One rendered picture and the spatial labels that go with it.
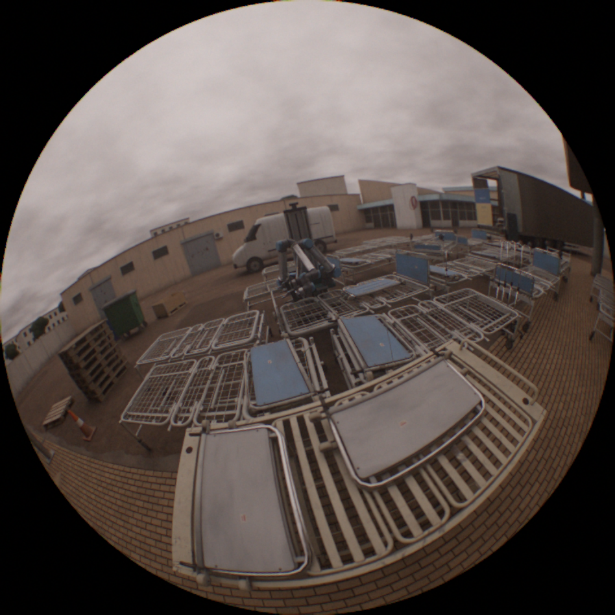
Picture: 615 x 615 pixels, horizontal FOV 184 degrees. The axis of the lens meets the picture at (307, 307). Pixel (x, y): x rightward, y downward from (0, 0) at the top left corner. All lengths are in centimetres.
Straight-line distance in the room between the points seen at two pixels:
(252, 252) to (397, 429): 878
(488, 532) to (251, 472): 152
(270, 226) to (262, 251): 127
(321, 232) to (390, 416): 955
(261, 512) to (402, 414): 71
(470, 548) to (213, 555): 135
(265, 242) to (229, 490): 892
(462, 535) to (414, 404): 108
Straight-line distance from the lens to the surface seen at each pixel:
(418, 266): 284
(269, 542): 85
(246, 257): 906
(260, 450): 94
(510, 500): 180
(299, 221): 289
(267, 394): 126
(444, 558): 158
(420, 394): 101
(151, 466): 235
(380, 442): 86
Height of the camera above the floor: 144
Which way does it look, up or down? 23 degrees down
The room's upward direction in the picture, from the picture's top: 13 degrees counter-clockwise
